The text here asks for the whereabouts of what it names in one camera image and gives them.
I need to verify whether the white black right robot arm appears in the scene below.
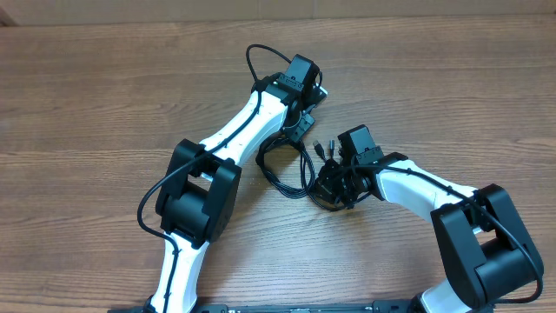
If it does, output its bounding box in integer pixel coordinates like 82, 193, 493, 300
312, 125, 544, 312

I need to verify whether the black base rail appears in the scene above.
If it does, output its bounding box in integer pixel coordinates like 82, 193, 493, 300
191, 299, 426, 313

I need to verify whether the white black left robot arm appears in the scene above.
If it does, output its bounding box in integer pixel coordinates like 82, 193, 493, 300
143, 55, 328, 312

